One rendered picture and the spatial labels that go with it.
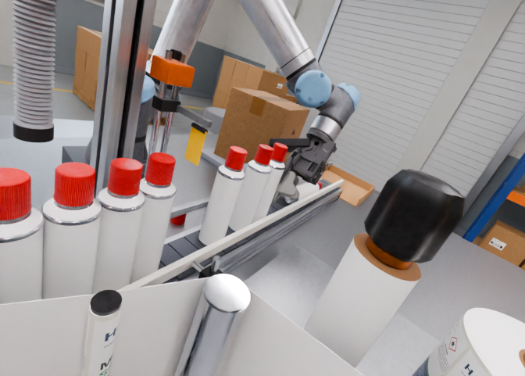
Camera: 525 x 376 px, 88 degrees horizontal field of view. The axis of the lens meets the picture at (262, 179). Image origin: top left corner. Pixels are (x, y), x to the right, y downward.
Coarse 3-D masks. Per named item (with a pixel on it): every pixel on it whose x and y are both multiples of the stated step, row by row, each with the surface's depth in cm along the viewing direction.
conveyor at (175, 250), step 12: (324, 180) 116; (276, 204) 81; (288, 204) 83; (288, 216) 77; (228, 228) 62; (264, 228) 67; (180, 240) 53; (192, 240) 54; (168, 252) 49; (180, 252) 50; (192, 252) 51; (228, 252) 56; (168, 264) 47; (204, 264) 49; (180, 276) 45
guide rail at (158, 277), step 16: (320, 192) 91; (288, 208) 73; (256, 224) 61; (224, 240) 52; (240, 240) 57; (192, 256) 45; (208, 256) 49; (160, 272) 40; (176, 272) 43; (128, 288) 36
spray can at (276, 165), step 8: (280, 144) 62; (280, 152) 60; (272, 160) 61; (280, 160) 61; (272, 168) 61; (280, 168) 61; (272, 176) 61; (280, 176) 63; (272, 184) 62; (264, 192) 63; (272, 192) 63; (264, 200) 64; (264, 208) 65; (256, 216) 65; (264, 216) 66
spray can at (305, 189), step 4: (300, 184) 87; (304, 184) 88; (308, 184) 89; (312, 184) 91; (316, 184) 93; (320, 184) 97; (300, 188) 84; (304, 188) 86; (308, 188) 87; (312, 188) 90; (316, 188) 92; (320, 188) 98; (300, 192) 83; (304, 192) 85; (308, 192) 87; (312, 192) 90; (284, 196) 84; (300, 196) 82; (304, 196) 85; (288, 200) 84; (292, 200) 83; (296, 200) 82
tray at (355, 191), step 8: (328, 168) 149; (336, 168) 146; (328, 176) 139; (336, 176) 144; (344, 176) 145; (352, 176) 142; (344, 184) 135; (352, 184) 139; (360, 184) 141; (368, 184) 138; (344, 192) 124; (352, 192) 128; (360, 192) 132; (368, 192) 125; (344, 200) 116; (352, 200) 119; (360, 200) 115
